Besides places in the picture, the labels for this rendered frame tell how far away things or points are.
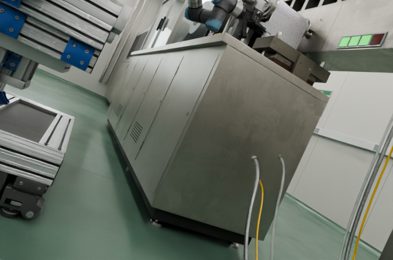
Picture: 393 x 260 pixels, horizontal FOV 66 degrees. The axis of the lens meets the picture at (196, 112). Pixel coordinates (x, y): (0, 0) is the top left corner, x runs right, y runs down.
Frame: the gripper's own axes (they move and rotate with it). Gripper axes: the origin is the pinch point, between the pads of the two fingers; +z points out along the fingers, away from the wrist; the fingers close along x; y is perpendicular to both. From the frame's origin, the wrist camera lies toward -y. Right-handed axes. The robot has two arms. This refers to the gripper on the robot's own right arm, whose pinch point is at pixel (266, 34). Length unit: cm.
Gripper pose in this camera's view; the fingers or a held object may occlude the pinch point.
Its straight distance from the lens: 172.9
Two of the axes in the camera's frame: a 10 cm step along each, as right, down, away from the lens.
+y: 4.2, -9.1, 0.1
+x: -3.5, -1.5, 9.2
